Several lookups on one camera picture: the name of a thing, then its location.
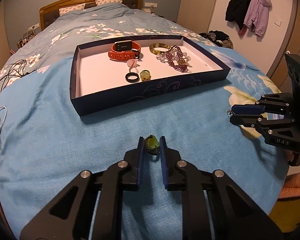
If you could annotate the orange sleeve forearm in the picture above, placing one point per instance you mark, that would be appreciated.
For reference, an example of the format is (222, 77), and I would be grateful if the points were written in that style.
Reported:
(291, 187)

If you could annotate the wooden headboard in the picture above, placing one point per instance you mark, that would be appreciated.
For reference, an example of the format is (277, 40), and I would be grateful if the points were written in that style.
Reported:
(49, 13)

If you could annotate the right floral pillow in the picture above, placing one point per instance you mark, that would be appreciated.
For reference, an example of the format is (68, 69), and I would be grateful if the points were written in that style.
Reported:
(101, 2)

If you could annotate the blue floral duvet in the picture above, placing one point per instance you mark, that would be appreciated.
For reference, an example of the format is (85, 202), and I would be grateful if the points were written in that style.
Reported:
(112, 20)

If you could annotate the purple jacket hanging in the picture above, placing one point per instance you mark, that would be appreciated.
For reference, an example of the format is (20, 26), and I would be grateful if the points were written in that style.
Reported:
(256, 18)

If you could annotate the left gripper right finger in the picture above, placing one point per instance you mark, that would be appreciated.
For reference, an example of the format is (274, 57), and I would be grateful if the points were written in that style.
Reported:
(213, 205)

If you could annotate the black jacket hanging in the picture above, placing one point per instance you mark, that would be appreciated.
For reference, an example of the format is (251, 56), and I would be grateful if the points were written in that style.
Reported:
(236, 11)

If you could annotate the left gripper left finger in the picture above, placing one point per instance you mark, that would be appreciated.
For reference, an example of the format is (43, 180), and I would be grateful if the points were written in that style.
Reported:
(90, 206)

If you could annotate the white wall switch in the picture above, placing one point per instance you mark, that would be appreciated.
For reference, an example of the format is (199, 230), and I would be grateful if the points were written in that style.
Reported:
(278, 23)

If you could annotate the orange smart watch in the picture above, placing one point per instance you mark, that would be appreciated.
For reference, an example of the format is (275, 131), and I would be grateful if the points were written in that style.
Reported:
(124, 51)

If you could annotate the floral pillow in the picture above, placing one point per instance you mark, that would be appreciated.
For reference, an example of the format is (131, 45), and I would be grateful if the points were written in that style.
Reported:
(101, 2)
(65, 10)

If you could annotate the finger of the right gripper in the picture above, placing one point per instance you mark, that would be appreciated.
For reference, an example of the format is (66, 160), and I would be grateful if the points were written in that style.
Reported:
(249, 121)
(247, 109)

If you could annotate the left floral pillow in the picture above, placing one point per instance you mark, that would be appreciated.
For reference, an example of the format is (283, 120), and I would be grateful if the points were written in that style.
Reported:
(65, 10)

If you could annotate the dark clothes pile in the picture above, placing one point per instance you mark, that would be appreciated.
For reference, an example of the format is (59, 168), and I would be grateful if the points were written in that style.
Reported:
(219, 38)

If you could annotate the navy shallow box tray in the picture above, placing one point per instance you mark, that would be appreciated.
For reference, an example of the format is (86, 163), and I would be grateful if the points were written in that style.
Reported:
(98, 83)

